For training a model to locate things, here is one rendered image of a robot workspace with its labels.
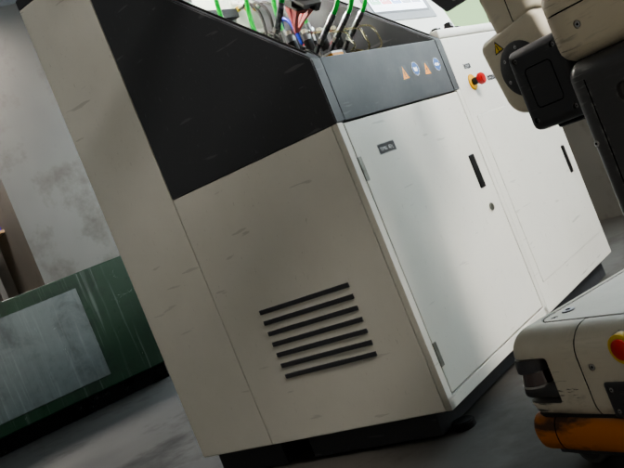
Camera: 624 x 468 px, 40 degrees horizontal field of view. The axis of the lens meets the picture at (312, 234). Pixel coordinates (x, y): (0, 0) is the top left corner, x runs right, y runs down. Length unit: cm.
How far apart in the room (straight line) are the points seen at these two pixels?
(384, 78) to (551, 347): 96
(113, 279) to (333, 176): 336
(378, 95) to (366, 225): 37
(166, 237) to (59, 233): 570
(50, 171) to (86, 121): 566
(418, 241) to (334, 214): 22
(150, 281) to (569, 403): 132
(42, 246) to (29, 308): 294
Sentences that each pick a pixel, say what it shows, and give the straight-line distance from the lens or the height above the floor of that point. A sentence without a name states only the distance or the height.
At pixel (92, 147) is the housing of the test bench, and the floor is 102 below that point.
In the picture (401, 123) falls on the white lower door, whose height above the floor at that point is 74.
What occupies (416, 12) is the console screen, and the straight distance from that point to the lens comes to 317.
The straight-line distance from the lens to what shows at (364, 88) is 216.
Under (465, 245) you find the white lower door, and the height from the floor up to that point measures 38.
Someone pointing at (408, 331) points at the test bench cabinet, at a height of 28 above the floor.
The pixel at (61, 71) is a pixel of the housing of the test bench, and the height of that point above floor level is 125.
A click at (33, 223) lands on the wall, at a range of 805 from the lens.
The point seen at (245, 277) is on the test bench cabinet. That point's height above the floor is 53.
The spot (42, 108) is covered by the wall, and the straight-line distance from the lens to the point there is 833.
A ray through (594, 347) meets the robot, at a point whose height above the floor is 25.
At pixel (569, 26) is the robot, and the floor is 74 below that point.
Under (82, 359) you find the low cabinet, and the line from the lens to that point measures 517.
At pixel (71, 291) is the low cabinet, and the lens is 519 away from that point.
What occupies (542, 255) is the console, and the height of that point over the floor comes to 23.
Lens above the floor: 64
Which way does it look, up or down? 2 degrees down
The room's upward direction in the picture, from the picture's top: 22 degrees counter-clockwise
